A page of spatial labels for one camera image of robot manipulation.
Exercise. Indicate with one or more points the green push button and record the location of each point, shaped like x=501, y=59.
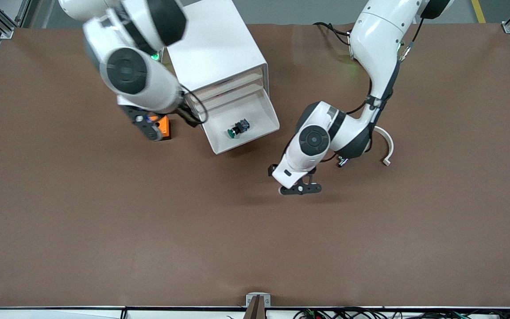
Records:
x=237, y=128

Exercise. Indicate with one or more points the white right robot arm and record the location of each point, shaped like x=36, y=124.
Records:
x=126, y=71

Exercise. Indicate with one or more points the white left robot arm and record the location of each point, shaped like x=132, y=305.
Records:
x=376, y=40

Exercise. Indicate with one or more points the orange button box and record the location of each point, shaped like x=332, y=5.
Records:
x=165, y=127

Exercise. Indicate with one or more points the chrome valve fitting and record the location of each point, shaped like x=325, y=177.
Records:
x=341, y=161

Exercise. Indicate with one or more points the white semicircular pipe clamp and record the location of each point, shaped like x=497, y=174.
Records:
x=390, y=144

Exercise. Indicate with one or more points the grey metal bracket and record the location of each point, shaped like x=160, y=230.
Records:
x=258, y=310

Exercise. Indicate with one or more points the white table edge rail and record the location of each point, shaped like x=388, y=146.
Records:
x=60, y=313

